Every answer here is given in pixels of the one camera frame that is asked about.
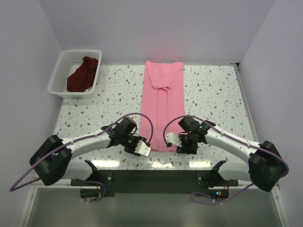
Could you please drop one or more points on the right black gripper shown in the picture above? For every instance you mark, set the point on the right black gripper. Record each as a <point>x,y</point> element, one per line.
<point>184,149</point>

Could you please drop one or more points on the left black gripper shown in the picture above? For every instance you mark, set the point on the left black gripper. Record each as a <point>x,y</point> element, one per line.
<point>131,151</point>

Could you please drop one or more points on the pink t-shirt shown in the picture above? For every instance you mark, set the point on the pink t-shirt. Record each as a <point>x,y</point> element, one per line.
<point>162,98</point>

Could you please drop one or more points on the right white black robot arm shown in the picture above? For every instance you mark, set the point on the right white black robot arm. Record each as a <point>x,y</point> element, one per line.
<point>264,166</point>

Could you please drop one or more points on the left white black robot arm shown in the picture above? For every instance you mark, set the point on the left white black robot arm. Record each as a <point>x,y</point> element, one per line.
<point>52,158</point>

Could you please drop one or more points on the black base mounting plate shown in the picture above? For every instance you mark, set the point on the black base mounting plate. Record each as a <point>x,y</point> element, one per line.
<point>107,183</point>

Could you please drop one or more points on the dark red t-shirt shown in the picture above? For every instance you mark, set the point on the dark red t-shirt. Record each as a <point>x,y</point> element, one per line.
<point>83,77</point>

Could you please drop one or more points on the white plastic laundry basket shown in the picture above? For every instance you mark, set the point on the white plastic laundry basket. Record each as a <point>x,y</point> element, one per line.
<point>67,63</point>

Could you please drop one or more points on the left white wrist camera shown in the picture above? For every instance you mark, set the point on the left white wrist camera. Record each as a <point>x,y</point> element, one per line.
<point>142,149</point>

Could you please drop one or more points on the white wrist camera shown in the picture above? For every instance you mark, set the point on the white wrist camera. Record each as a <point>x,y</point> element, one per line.
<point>142,149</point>
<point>173,139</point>

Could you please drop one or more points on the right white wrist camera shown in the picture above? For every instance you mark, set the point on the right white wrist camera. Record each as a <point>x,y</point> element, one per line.
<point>173,139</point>

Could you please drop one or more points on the aluminium right side rail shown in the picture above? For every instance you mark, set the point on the aluminium right side rail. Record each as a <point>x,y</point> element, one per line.
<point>252,126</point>

